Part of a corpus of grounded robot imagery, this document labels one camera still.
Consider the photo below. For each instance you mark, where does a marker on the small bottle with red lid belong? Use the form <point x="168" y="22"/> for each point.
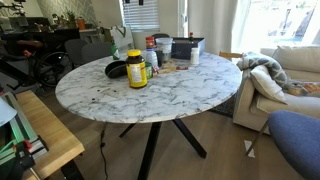
<point x="150" y="42"/>

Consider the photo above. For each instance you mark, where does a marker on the white paper scrap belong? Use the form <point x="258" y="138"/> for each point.
<point x="249" y="148"/>

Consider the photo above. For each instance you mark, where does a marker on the small dark bottle red cap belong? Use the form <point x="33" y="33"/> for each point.
<point x="191" y="37"/>

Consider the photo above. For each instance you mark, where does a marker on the green glass bottle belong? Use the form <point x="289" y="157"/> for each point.
<point x="115" y="51"/>

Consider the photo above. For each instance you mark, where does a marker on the wooden chair back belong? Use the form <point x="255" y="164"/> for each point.
<point x="230" y="55"/>

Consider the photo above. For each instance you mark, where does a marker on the orange jar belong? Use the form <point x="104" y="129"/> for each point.
<point x="81" y="24"/>

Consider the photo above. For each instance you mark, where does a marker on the white pillow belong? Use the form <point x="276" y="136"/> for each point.
<point x="266" y="83"/>

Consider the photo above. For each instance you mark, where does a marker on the small red bar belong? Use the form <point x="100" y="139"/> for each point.
<point x="182" y="68"/>

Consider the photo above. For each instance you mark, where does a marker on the grey chair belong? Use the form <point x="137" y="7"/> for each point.
<point x="75" y="50"/>
<point x="95" y="51"/>

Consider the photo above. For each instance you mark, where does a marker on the small white bottle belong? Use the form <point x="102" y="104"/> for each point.
<point x="194" y="56"/>

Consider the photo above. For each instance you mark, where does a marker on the brown bottle with yellow lid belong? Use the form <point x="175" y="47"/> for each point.
<point x="136" y="74"/>

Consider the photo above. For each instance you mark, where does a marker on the orange patterned cushion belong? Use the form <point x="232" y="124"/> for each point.
<point x="308" y="88"/>

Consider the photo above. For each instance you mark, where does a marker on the white curtain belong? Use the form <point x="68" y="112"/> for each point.
<point x="213" y="23"/>

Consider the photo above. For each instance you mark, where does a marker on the white side cabinet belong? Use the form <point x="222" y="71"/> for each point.
<point x="90" y="35"/>

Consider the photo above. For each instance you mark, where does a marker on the dark patterned rug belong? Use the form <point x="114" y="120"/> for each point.
<point x="226" y="107"/>

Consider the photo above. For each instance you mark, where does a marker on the dark cup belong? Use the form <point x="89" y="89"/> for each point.
<point x="159" y="57"/>

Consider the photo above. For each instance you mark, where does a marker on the clear plastic container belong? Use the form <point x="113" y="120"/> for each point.
<point x="165" y="45"/>

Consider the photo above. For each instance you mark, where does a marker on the dark blue box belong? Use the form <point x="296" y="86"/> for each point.
<point x="181" y="50"/>

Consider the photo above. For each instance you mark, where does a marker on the wooden block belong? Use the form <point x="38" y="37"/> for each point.
<point x="166" y="69"/>

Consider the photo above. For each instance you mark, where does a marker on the green metal clamp rail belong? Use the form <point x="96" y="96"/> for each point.
<point x="20" y="143"/>

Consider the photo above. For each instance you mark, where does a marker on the white paper sheet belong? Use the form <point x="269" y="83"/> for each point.
<point x="6" y="111"/>

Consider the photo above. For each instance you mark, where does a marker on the black bowl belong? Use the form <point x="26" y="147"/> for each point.
<point x="115" y="69"/>

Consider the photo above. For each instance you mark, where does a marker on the dark chair back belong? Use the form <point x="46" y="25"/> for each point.
<point x="160" y="35"/>

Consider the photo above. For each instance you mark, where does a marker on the black table legs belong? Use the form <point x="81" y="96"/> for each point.
<point x="150" y="146"/>

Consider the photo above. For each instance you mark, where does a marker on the white bottle with blue lid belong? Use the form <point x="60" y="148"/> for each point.
<point x="152" y="58"/>

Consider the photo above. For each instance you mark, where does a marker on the grey patterned blanket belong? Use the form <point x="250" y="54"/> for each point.
<point x="270" y="63"/>

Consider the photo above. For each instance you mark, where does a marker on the blue upholstered chair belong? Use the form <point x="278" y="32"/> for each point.
<point x="296" y="143"/>

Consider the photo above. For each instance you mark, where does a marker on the black bicycle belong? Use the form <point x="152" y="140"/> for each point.
<point x="50" y="68"/>

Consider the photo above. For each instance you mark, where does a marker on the white window blinds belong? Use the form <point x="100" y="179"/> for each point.
<point x="140" y="15"/>

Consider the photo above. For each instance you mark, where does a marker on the green potted plant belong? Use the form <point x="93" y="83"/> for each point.
<point x="68" y="18"/>

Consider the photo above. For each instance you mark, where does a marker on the beige sofa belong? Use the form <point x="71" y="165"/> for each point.
<point x="300" y="63"/>

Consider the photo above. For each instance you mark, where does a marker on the small green can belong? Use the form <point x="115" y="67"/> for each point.
<point x="149" y="70"/>

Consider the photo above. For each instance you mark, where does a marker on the wooden workbench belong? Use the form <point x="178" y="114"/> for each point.
<point x="50" y="130"/>

